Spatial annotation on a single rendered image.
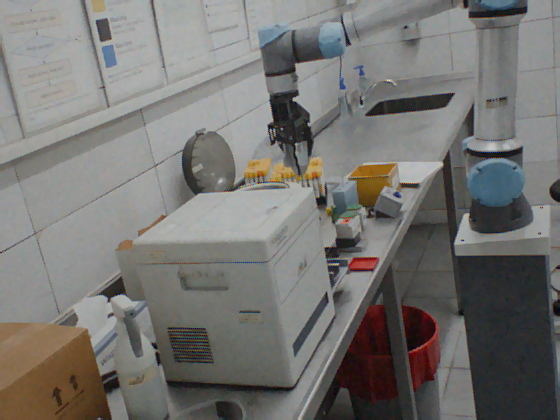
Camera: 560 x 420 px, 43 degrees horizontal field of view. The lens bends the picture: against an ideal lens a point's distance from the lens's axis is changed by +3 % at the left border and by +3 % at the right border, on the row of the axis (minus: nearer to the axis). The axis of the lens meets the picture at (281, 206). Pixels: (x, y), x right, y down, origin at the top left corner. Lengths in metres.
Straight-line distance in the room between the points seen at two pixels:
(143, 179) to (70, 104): 0.34
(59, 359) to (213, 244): 0.32
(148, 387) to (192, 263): 0.23
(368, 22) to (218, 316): 0.79
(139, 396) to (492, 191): 0.86
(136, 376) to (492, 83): 0.93
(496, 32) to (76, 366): 1.04
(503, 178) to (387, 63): 2.68
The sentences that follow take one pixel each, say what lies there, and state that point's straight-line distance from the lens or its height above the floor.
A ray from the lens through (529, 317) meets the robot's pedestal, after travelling 1.83.
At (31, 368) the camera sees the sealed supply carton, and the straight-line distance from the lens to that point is 1.23.
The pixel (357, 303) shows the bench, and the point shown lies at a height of 0.88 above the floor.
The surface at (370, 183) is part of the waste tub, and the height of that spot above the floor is 0.95.
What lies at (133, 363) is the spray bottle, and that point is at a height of 1.00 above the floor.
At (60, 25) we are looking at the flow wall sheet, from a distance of 1.79.
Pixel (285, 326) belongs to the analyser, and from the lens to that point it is 1.25.
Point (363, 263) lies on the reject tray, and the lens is 1.75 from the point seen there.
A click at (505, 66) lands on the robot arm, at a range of 1.56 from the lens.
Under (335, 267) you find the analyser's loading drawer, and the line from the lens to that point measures 1.60.
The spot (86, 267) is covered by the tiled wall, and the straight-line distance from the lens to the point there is 1.80.
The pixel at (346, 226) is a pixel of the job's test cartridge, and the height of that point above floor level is 0.94.
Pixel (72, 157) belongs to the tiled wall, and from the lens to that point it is 1.77.
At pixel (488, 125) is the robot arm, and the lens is 1.58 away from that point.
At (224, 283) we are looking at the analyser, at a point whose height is 1.08.
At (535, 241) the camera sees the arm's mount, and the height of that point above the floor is 0.91.
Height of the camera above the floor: 1.57
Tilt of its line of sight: 18 degrees down
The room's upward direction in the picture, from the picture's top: 10 degrees counter-clockwise
